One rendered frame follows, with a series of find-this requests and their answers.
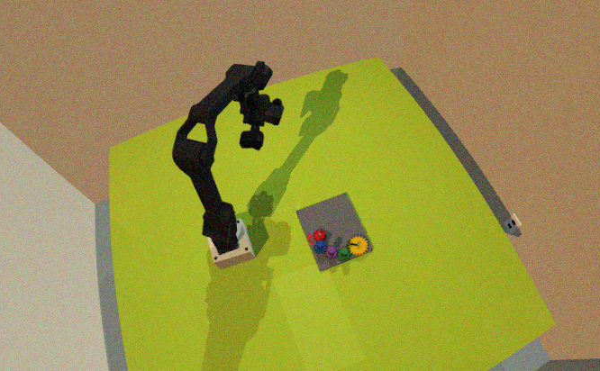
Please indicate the yellow gear with black stripe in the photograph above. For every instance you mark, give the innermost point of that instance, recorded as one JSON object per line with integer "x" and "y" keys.
{"x": 352, "y": 246}

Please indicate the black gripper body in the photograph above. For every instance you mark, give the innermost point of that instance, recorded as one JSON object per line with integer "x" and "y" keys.
{"x": 254, "y": 138}

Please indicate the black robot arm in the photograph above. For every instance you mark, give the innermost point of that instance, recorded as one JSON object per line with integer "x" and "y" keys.
{"x": 195, "y": 158}

